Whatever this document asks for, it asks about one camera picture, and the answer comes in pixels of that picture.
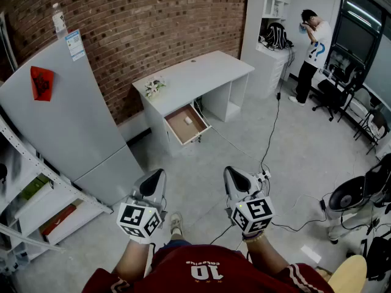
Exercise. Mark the person's right forearm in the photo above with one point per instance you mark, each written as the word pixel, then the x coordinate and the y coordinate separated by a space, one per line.
pixel 265 255

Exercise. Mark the person's beige shoe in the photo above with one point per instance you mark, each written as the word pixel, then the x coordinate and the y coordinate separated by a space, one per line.
pixel 176 223

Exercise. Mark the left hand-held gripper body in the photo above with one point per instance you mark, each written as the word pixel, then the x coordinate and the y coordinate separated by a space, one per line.
pixel 134 218

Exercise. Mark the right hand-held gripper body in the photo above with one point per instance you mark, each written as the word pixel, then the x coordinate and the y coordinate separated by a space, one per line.
pixel 253 215

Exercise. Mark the person's red shirt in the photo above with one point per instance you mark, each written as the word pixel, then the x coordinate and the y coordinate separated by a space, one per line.
pixel 198 270

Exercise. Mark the blue and white sticker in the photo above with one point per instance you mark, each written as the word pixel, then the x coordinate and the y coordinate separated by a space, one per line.
pixel 74 44

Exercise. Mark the round wooden stool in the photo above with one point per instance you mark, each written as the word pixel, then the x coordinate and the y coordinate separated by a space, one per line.
pixel 351 275

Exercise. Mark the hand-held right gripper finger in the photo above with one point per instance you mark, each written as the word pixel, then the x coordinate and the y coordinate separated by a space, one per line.
pixel 229 185
pixel 249 188

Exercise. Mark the white metal shelf rack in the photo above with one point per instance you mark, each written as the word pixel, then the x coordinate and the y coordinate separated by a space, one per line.
pixel 33 163

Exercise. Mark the small white object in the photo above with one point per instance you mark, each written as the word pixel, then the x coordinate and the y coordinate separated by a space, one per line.
pixel 187 120

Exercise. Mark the black framed window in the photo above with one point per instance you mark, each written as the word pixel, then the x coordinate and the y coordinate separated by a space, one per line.
pixel 354 26

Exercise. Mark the person's blue shorts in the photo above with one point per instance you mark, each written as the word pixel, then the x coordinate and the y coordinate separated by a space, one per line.
pixel 175 243

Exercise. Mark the clear plastic bottle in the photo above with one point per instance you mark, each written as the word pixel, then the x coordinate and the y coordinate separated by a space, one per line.
pixel 59 21

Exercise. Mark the white flower bouquet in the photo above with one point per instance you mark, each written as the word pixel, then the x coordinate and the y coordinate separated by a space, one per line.
pixel 152 87

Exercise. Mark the person's left forearm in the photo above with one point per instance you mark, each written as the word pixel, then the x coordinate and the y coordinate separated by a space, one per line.
pixel 134 261

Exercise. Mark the black office chair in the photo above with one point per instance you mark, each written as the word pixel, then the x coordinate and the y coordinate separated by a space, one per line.
pixel 331 91

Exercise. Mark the red book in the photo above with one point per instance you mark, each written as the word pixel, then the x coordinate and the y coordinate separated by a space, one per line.
pixel 59 220

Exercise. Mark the black backpack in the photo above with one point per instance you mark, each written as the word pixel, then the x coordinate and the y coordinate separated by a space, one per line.
pixel 276 37

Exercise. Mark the red paper decoration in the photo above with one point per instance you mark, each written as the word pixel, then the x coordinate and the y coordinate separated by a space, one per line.
pixel 41 82

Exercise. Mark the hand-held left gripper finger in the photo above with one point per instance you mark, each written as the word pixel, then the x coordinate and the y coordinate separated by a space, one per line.
pixel 145 183
pixel 160 191

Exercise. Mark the white desk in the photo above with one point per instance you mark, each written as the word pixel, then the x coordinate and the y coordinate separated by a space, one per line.
pixel 195 78

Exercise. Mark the white drawer with brown bottom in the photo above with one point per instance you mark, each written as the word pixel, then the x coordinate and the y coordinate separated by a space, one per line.
pixel 186 127

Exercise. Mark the white cabinet with shelves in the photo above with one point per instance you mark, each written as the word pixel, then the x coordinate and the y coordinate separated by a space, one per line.
pixel 259 17

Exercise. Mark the grey refrigerator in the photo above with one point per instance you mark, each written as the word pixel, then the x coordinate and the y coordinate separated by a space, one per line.
pixel 67 117

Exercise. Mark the white power strip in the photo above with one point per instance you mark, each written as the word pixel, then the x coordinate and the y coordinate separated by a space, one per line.
pixel 263 175

